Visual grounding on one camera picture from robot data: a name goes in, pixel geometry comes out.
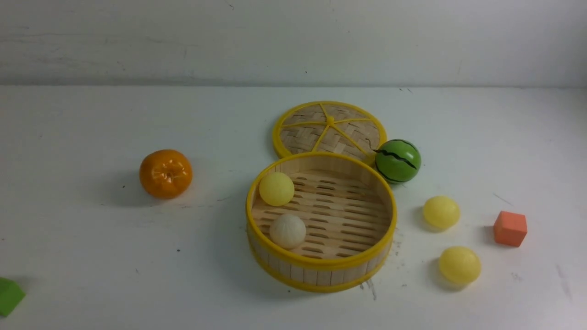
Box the yellow bun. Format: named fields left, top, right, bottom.
left=438, top=246, right=482, bottom=286
left=423, top=196, right=461, bottom=231
left=259, top=172, right=295, bottom=206

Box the white bun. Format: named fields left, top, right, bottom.
left=270, top=214, right=306, bottom=250

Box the woven bamboo steamer lid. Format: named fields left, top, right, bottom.
left=271, top=100, right=388, bottom=166

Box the bamboo steamer tray yellow rim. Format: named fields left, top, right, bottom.
left=245, top=152, right=398, bottom=293

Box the green toy watermelon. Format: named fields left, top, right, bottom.
left=374, top=139, right=422, bottom=184

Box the orange toy tangerine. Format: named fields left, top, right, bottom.
left=139, top=149, right=193, bottom=200

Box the orange cube block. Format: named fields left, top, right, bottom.
left=493, top=211, right=528, bottom=248

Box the green block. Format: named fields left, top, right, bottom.
left=0, top=277, right=26, bottom=317

